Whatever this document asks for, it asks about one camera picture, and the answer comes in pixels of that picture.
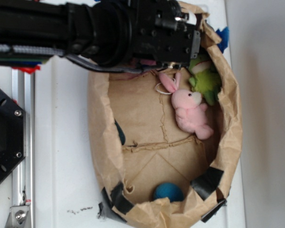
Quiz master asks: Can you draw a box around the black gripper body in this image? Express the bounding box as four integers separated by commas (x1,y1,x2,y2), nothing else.
132,0,200,67

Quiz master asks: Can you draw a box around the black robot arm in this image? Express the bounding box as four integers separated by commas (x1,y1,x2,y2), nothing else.
0,0,200,73

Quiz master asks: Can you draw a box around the green plush frog toy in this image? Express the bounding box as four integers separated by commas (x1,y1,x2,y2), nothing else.
188,54,222,106

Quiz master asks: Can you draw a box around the pink plush bunny toy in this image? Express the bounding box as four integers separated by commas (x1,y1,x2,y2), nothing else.
158,72,214,140

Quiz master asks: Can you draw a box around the dark green oblong capsule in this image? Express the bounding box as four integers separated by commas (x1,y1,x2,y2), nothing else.
114,120,126,145

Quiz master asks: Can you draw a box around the brown paper bag container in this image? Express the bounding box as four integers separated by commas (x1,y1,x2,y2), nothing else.
88,1,242,228

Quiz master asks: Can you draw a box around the blue ball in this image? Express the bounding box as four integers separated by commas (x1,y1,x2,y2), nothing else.
153,182,184,202

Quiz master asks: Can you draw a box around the white plastic tray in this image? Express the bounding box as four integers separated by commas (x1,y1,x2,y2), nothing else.
34,0,247,228

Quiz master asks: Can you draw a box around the grey braided cable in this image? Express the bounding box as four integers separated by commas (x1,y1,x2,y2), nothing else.
0,44,143,73

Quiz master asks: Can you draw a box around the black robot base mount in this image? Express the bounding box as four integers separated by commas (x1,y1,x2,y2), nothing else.
0,89,25,184

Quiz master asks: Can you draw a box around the aluminium extrusion rail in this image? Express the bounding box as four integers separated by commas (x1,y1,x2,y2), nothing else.
5,69,35,228

